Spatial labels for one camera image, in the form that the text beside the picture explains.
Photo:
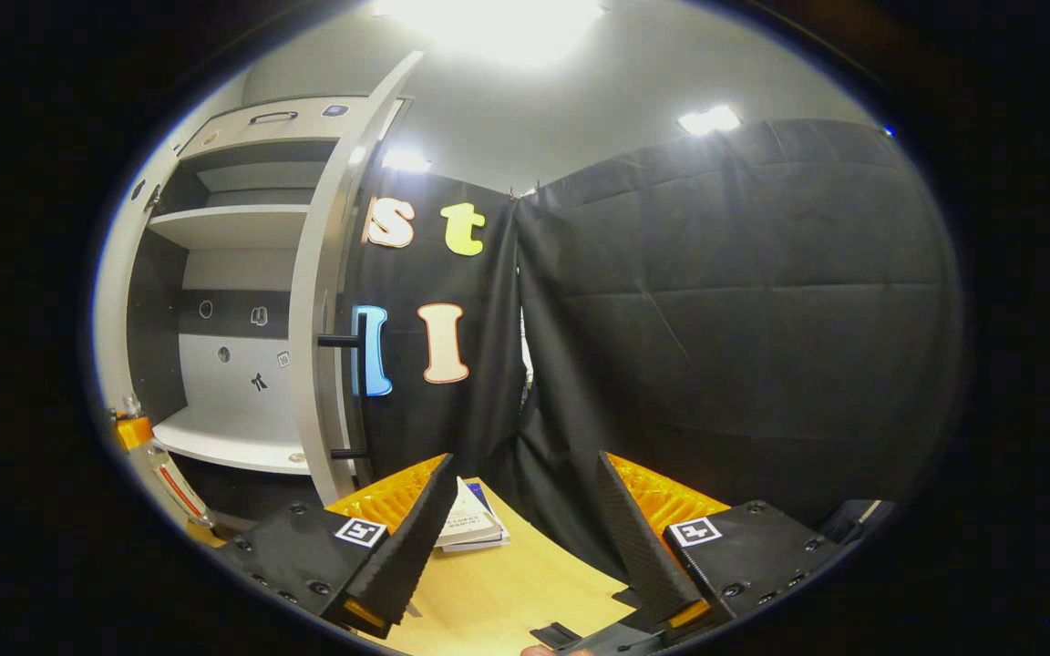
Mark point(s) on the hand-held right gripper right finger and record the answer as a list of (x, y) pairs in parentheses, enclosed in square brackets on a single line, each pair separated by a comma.
[(639, 538)]

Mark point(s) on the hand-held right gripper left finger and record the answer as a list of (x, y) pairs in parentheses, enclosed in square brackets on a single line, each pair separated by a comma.
[(416, 538)]

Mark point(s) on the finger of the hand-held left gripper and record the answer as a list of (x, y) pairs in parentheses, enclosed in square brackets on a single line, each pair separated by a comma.
[(133, 433)]

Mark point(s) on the clear bottle with red label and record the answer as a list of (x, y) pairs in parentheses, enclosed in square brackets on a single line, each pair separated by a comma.
[(177, 487)]

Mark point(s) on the white cabinet door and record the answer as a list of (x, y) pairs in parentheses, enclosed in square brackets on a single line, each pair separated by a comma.
[(311, 319), (110, 310)]

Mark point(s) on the white cabinet shelf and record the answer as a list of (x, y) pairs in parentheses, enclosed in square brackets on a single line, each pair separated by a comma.
[(215, 437), (233, 223)]

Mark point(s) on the white cabinet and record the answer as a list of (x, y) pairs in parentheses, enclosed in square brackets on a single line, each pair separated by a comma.
[(233, 364)]

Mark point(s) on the white cabinet drawer front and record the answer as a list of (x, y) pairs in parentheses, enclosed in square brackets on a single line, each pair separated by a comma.
[(306, 123)]

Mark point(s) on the white paperback book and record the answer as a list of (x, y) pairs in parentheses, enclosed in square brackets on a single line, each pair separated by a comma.
[(466, 519)]

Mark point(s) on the black backdrop cloth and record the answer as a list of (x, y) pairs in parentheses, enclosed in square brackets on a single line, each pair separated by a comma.
[(716, 319)]

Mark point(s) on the small ceiling light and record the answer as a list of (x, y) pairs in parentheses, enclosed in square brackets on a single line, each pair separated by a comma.
[(406, 161)]

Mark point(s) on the rectangular ceiling light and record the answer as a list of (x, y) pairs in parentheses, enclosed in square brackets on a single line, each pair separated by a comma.
[(709, 120)]

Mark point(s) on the large ceiling light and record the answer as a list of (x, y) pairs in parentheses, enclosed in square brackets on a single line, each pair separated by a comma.
[(488, 27)]

